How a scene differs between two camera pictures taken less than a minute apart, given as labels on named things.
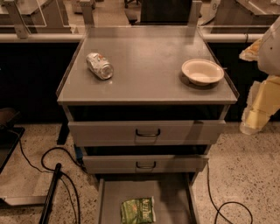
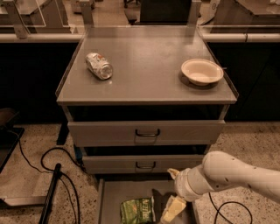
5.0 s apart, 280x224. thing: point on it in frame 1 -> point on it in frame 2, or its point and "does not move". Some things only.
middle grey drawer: (143, 164) does not move
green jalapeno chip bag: (137, 211) does not move
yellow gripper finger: (251, 53) -> (190, 183)
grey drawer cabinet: (144, 105) does not move
